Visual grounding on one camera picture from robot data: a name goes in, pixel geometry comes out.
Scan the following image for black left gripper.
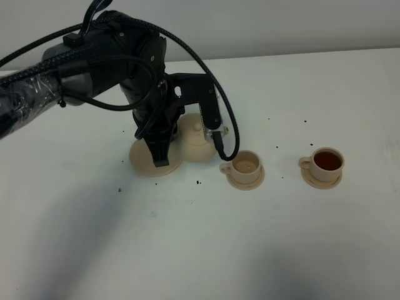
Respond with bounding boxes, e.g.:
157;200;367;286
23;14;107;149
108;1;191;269
131;74;186;168

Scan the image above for beige ceramic teapot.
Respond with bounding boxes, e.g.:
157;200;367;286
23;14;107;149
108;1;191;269
177;113;216;163

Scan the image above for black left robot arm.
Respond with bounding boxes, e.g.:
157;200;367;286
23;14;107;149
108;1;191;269
1;11;180;167

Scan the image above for beige teapot saucer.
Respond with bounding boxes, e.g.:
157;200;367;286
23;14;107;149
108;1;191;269
129;140;183;178

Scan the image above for beige left teacup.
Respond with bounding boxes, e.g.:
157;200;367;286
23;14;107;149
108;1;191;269
219;151;262;184

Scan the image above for beige teacup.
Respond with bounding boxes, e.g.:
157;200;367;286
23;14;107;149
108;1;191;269
299;147;344;182
219;151;262;184

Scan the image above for beige left cup saucer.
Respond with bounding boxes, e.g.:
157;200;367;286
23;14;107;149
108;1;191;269
226;166;266;191

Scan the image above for beige cup saucer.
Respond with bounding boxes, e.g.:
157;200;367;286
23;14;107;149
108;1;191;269
226;166;266;191
301;168;343;189

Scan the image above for beige right cup saucer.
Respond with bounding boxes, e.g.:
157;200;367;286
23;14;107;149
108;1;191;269
301;168;343;189

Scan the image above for beige right teacup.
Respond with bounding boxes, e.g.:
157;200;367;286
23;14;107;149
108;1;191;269
299;147;344;182

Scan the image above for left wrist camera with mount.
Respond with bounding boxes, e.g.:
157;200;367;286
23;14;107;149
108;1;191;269
164;73;226;142

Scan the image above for black braided left cable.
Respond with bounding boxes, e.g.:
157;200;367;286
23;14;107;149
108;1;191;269
0;0;241;162

